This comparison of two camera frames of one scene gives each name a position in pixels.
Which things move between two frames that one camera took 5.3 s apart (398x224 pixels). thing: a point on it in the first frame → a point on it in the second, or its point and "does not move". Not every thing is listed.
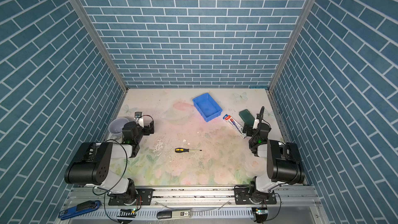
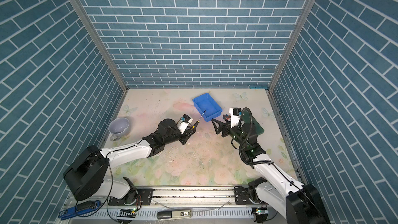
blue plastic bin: (207, 107) does not move
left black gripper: (146, 129) → (185, 136)
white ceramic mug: (115, 129) does not move
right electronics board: (261, 214) does not move
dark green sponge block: (246, 117) does not move
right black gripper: (249, 133) → (228, 127)
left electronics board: (127, 212) does not move
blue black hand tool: (83, 206) does not move
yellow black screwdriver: (182, 150) → (194, 126)
